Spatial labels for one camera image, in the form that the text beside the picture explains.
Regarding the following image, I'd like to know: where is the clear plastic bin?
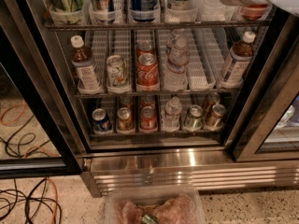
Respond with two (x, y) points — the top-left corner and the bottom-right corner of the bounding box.
(105, 185), (206, 224)

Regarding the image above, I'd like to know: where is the water bottle shelf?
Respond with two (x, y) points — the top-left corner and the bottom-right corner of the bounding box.
(163, 96), (182, 131)
(164, 37), (190, 86)
(165, 29), (187, 56)

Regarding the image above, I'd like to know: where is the front Coca-Cola can middle shelf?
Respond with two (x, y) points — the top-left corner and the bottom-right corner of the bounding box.
(137, 53), (158, 86)

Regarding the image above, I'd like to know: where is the rear right gold can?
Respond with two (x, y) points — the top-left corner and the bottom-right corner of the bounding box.
(202, 92), (221, 115)

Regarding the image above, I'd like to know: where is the water bottle bottom shelf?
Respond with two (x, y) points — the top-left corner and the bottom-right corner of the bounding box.
(163, 96), (182, 131)

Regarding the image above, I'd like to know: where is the green object in bin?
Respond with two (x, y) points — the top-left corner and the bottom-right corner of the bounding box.
(141, 214), (159, 224)

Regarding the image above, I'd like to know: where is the black cable on floor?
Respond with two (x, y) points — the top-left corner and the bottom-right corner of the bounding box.
(0, 114), (63, 224)

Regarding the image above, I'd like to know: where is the front gold can bottom shelf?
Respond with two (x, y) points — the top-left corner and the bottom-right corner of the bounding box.
(117, 107), (134, 131)

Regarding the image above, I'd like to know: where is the front right gold can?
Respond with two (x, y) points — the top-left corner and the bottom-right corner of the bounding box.
(206, 104), (226, 129)

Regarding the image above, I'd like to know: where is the open glass fridge door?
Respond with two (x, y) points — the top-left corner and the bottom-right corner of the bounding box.
(0, 0), (83, 178)

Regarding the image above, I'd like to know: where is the front water bottle middle shelf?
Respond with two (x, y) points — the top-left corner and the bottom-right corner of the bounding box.
(164, 37), (190, 86)

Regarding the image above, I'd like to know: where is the white green soda can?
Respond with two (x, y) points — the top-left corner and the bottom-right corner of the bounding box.
(107, 55), (128, 88)

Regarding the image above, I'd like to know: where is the gold can shelf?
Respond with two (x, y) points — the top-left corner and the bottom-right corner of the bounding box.
(120, 96), (134, 110)
(117, 107), (134, 131)

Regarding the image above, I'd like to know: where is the green silver can bottom shelf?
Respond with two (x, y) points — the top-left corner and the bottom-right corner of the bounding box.
(184, 105), (203, 129)

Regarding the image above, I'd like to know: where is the right iced tea bottle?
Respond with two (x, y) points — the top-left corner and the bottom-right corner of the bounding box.
(221, 31), (256, 84)

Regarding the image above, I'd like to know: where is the left iced tea bottle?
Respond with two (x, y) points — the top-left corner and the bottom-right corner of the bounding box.
(71, 35), (100, 91)

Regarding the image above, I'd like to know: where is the pink cloth in bin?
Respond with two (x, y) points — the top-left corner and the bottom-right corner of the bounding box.
(117, 194), (199, 224)

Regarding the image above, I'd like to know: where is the orange cable on floor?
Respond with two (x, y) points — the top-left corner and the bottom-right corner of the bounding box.
(0, 101), (60, 224)

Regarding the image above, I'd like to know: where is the rear water bottle middle shelf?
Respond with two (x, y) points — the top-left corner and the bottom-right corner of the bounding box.
(165, 29), (187, 56)

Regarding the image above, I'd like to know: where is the rear Coca-Cola can middle shelf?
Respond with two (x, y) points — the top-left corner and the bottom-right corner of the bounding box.
(136, 40), (155, 57)

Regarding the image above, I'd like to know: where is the rear gold can bottom shelf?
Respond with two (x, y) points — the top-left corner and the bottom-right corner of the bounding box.
(120, 96), (134, 110)

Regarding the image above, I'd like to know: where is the iced tea bottle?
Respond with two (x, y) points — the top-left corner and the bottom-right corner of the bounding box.
(71, 35), (100, 91)
(221, 31), (256, 84)

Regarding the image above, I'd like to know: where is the blue can bottom shelf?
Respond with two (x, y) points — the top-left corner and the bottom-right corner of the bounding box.
(92, 108), (111, 133)

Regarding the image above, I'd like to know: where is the stainless steel display fridge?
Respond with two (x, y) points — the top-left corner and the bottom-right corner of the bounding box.
(25, 0), (298, 197)

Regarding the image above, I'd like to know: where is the rear red can bottom shelf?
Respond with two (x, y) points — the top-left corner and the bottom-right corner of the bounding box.
(140, 95), (155, 107)

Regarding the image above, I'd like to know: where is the front red can bottom shelf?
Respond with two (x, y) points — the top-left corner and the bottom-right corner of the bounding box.
(140, 106), (157, 130)

